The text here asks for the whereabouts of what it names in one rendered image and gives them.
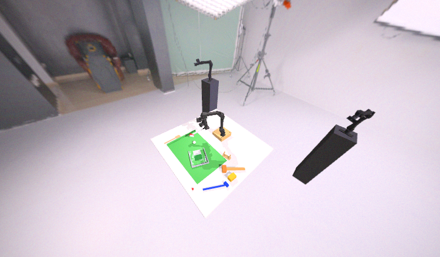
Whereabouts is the green mat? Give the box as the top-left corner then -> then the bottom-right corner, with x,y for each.
167,133 -> 227,184

